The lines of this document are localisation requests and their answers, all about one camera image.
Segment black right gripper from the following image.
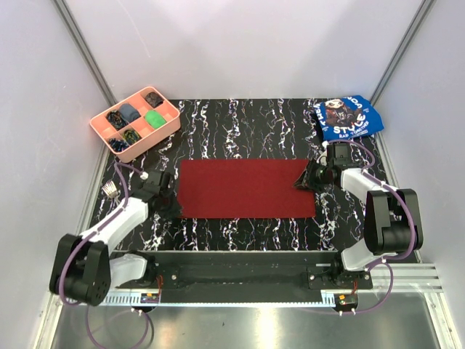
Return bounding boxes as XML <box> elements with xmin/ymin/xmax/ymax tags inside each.
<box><xmin>292</xmin><ymin>159</ymin><xmax>331</xmax><ymax>193</ymax></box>

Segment green rolled sock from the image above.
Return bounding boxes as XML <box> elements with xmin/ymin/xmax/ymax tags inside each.
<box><xmin>145</xmin><ymin>110</ymin><xmax>166</xmax><ymax>129</ymax></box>

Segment dark brown rolled sock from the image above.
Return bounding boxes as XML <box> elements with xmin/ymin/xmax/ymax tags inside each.
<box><xmin>145</xmin><ymin>92</ymin><xmax>164</xmax><ymax>108</ymax></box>

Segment dark blue rolled sock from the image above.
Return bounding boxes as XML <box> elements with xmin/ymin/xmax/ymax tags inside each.
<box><xmin>108</xmin><ymin>138</ymin><xmax>129</xmax><ymax>153</ymax></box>

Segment red cloth napkin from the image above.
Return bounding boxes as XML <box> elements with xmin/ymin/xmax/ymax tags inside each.
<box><xmin>177</xmin><ymin>159</ymin><xmax>316</xmax><ymax>219</ymax></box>

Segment black patterned rolled sock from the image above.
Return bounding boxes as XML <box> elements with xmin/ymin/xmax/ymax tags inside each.
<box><xmin>105</xmin><ymin>110</ymin><xmax>127</xmax><ymax>130</ymax></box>

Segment black yellow rolled sock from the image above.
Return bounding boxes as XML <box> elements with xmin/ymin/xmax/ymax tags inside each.
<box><xmin>122</xmin><ymin>129</ymin><xmax>142</xmax><ymax>145</ymax></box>

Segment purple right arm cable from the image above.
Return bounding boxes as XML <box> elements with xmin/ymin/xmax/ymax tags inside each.
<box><xmin>301</xmin><ymin>140</ymin><xmax>417</xmax><ymax>314</ymax></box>

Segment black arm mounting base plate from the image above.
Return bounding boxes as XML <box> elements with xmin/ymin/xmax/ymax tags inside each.
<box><xmin>122</xmin><ymin>251</ymin><xmax>373</xmax><ymax>307</ymax></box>

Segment pink compartment organizer box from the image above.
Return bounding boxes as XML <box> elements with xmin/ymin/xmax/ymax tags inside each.
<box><xmin>89</xmin><ymin>87</ymin><xmax>181</xmax><ymax>163</ymax></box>

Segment blue printed folded shirt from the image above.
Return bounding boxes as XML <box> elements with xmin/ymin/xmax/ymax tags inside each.
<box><xmin>312</xmin><ymin>95</ymin><xmax>384</xmax><ymax>141</ymax></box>

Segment silver metal fork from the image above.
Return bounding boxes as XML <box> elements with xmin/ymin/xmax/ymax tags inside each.
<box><xmin>102</xmin><ymin>180</ymin><xmax>119</xmax><ymax>204</ymax></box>

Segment grey blue rolled sock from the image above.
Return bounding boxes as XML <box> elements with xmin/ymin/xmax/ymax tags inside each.
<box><xmin>118</xmin><ymin>103</ymin><xmax>141</xmax><ymax>124</ymax></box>

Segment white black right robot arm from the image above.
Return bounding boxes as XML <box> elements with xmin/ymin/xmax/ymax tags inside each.
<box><xmin>294</xmin><ymin>140</ymin><xmax>424</xmax><ymax>289</ymax></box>

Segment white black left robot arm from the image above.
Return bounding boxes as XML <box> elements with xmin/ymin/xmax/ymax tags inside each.
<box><xmin>49</xmin><ymin>171</ymin><xmax>181</xmax><ymax>306</ymax></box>

